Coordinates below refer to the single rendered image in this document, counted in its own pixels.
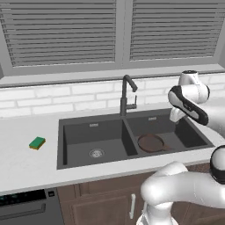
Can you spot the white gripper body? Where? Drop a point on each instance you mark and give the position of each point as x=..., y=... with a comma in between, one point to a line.
x=176, y=114

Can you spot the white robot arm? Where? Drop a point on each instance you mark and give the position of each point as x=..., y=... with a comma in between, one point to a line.
x=187, y=187

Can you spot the brown frying pan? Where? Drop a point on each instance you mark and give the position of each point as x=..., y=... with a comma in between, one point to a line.
x=150, y=143

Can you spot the dark grey double sink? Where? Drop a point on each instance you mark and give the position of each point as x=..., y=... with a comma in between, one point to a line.
x=96, y=137

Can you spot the silver sink drain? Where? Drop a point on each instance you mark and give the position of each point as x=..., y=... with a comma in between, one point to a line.
x=96, y=153

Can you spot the green and yellow sponge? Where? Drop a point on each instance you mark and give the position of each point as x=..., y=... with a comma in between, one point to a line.
x=37, y=142

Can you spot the dark grey tap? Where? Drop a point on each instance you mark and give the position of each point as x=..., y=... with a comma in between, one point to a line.
x=124, y=102

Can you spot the grey window blind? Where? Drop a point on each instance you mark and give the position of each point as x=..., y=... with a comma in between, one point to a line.
x=175, y=29
x=61, y=32

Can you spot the grey dishwasher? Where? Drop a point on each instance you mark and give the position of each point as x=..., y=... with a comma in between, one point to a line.
x=29, y=212

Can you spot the grey window frame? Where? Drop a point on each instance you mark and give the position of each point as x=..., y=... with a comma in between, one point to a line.
x=123, y=35

